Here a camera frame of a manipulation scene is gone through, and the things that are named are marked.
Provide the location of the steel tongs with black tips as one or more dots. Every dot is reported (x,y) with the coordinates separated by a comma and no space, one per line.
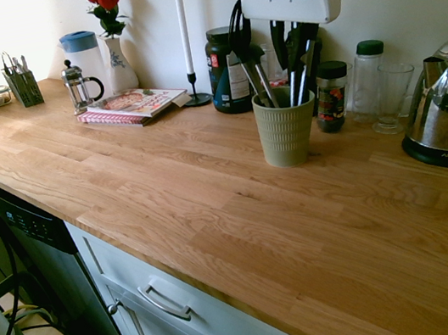
(298,86)

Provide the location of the white kitchen base cabinet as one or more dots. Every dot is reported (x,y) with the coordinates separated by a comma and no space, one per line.
(217,332)

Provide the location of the metal tongs in caddy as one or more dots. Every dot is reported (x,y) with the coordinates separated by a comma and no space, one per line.
(7,62)

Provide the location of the green perforated cutlery caddy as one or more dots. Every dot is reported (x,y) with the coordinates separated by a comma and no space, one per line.
(25,91)

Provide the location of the pizza cookbook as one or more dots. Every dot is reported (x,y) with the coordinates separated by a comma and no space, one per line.
(136,102)

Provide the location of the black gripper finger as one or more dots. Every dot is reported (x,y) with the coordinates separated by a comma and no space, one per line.
(314,38)
(280,44)

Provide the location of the round metal cabinet knob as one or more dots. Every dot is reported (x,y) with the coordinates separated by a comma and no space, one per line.
(113,308)

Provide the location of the black kettle base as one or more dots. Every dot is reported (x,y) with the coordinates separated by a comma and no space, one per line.
(441,157)

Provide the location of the red white checked item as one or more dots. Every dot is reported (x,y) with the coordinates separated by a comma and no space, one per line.
(276,82)

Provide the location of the white pitcher with blue lid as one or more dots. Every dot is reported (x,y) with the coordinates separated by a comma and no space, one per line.
(83,58)

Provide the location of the metal cutlery piece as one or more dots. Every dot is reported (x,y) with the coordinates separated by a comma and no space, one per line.
(17,65)
(24,63)

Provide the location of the glass French press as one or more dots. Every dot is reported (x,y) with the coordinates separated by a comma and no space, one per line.
(80,90)

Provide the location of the black protein powder tub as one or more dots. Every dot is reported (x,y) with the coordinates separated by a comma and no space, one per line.
(224,68)

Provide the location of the white floral ceramic vase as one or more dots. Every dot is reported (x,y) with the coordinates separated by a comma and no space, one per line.
(120,71)

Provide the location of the coffee jar with black lid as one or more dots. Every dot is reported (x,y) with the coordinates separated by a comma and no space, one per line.
(331,102)

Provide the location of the plain drinking glass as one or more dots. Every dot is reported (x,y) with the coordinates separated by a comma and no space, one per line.
(270,65)

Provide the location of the clear bottle with green lid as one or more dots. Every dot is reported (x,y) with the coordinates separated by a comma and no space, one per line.
(369,83)

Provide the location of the footed clear glass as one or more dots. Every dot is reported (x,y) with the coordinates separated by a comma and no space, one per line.
(393,96)

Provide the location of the tall white candle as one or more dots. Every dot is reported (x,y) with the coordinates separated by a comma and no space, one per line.
(182,19)

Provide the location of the green ribbed utensil holder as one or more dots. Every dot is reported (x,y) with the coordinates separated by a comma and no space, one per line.
(287,135)

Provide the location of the black dishwasher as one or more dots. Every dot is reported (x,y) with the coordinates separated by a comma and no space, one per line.
(51,265)

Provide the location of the black candle holder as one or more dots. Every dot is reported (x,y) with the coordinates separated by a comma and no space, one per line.
(197,99)

